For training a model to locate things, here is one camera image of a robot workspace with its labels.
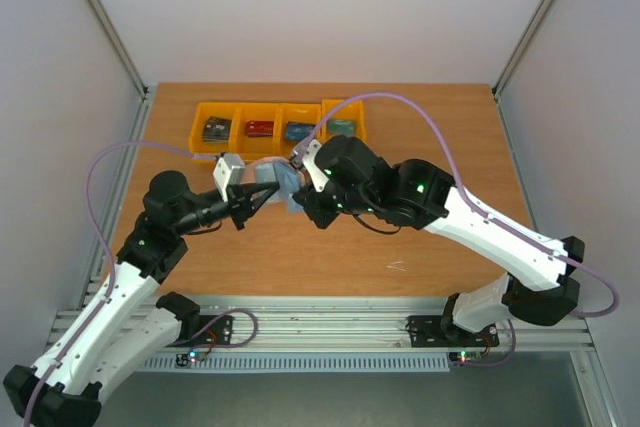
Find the green circuit board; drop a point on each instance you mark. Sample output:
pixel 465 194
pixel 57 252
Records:
pixel 189 359
pixel 466 356

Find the red card stack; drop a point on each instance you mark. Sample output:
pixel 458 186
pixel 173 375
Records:
pixel 259 129

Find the blue card stack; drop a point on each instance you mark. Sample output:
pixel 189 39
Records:
pixel 297 131

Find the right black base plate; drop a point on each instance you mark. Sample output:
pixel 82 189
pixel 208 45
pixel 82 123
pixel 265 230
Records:
pixel 425 332

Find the left green circuit board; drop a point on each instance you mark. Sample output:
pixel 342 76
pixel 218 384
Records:
pixel 189 359

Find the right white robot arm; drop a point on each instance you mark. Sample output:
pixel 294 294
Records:
pixel 536 287

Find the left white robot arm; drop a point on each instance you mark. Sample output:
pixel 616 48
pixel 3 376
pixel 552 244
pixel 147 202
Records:
pixel 69 384

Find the yellow bin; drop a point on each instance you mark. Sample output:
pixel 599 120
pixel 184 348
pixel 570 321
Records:
pixel 204 110
pixel 251 149
pixel 352 111
pixel 293 112

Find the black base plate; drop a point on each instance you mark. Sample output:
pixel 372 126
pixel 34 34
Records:
pixel 215 331
pixel 425 332

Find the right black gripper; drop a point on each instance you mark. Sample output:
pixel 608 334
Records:
pixel 316 203

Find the teal card stack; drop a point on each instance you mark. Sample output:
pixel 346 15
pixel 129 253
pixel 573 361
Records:
pixel 344 127

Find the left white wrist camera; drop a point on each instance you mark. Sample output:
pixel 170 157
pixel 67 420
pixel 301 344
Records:
pixel 229 170

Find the right green circuit board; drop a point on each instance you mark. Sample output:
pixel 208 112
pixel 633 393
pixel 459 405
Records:
pixel 466 356

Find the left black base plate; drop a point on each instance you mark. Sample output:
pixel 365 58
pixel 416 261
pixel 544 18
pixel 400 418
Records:
pixel 215 331

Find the grey slotted cable duct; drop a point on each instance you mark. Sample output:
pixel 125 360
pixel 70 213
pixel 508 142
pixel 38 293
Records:
pixel 283 363

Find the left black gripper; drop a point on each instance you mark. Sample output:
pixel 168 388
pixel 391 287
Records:
pixel 241 201

